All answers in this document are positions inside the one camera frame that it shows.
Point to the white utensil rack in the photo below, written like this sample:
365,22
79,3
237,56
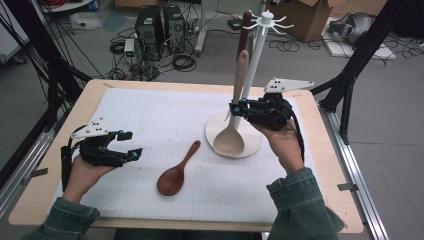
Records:
257,53

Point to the white foam mat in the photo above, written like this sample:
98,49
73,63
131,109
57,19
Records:
166,110

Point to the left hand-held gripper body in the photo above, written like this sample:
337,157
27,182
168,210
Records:
96,152

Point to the aluminium rail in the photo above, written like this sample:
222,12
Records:
353,160
23,170

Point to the person's left hand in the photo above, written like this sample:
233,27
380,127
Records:
81,181

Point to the white metal stand leg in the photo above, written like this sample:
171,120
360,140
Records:
202,33

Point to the large open cardboard box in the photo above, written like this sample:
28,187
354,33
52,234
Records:
306,20

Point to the white floor board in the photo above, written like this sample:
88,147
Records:
383,51

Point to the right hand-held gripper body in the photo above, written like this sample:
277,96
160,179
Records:
270,111

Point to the round white table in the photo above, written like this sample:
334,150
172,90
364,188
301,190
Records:
66,6

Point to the small black floor box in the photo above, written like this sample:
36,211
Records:
235,24

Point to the dark brown wooden spoon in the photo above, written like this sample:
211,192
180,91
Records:
171,181

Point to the person's right hand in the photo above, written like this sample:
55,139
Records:
285,146

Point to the black computer tower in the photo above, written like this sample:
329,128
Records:
148,33
174,28

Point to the clear plastic bag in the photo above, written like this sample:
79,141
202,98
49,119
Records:
85,20

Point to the black metal frame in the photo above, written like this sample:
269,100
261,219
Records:
53,76
363,50

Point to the light beige wooden spoon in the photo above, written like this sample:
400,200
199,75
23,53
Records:
228,141

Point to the grey bag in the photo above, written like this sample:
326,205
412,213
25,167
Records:
353,26

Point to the small white power device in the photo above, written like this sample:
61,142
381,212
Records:
129,48

